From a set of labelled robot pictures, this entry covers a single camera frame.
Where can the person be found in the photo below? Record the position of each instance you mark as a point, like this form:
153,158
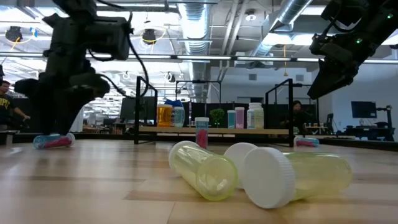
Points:
6,105
298,115

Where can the black table frame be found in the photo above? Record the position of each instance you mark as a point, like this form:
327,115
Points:
93,136

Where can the white square column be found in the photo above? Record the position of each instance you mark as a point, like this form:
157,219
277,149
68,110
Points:
77,123

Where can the black background rig frame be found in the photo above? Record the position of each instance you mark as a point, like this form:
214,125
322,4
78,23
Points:
300,85
199,81

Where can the black computer monitor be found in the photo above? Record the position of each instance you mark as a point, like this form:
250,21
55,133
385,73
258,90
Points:
363,109
127,109

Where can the long ceiling light strip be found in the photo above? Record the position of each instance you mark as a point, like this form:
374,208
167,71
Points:
202,57

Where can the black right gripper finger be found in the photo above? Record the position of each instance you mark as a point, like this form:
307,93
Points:
320,84
342,77

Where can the pink vial white cap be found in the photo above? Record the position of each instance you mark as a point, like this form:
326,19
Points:
240,118

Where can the yellow-green vial white cap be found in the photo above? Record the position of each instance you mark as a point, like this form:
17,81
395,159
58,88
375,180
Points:
237,155
267,177
202,169

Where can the silver spiral ceiling duct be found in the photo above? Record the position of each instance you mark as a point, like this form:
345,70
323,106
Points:
289,12
194,31

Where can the wooden shelf with black frame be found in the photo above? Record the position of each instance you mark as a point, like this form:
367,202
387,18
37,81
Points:
217,131

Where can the light blue vial white cap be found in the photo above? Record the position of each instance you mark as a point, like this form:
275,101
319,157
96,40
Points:
231,119

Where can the blue vial with pink pills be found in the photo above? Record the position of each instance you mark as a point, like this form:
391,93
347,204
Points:
202,133
306,142
59,143

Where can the large white labelled bottle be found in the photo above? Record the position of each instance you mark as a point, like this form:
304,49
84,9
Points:
255,116

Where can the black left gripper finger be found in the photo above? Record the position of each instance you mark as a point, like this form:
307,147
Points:
42,118
62,115

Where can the large amber bottle white cap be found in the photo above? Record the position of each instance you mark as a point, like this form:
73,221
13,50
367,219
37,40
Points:
164,116

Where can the dark desk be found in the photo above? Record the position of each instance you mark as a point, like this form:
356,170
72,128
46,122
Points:
370,130

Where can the pale clear vial white cap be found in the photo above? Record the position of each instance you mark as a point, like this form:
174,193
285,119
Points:
179,117

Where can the row of bottles on shelf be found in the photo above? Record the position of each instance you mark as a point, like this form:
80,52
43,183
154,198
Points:
273,115

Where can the green potted plant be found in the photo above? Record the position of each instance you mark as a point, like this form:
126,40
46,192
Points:
217,116

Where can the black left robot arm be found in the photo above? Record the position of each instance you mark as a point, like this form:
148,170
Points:
105,37

